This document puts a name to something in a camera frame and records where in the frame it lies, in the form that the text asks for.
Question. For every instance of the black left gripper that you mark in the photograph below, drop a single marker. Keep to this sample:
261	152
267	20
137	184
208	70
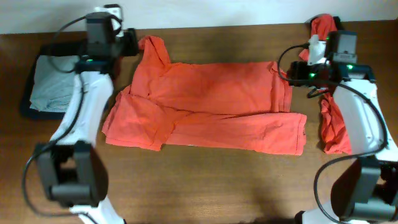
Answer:
130	38

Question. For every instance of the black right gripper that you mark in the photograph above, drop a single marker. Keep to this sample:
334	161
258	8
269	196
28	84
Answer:
297	70

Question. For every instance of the orange t-shirt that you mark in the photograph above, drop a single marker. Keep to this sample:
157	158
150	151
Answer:
226	105

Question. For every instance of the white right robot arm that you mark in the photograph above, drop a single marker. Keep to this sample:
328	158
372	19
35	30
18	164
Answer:
366	192

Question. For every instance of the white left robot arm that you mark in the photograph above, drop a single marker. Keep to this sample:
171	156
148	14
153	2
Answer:
70	170

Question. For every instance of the black garment under red one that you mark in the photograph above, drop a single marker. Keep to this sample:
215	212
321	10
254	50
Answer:
338	23

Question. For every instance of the folded dark navy garment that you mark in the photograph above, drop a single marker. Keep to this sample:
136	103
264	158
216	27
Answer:
63	49

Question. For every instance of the red garment with white letters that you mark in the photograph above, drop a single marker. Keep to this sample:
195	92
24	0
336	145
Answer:
333	131

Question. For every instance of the folded grey garment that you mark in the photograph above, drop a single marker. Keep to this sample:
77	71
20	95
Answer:
52	90

